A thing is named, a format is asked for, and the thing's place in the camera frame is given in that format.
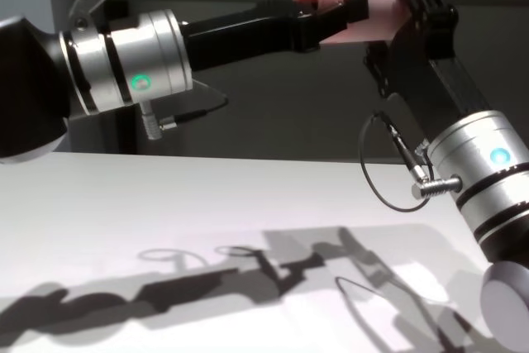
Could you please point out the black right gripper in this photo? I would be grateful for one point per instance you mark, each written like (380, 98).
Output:
(446, 92)

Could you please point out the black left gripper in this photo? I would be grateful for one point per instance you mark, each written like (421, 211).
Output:
(231, 39)

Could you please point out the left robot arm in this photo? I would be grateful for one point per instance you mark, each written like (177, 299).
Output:
(33, 80)

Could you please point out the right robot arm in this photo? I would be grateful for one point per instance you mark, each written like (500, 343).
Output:
(487, 187)

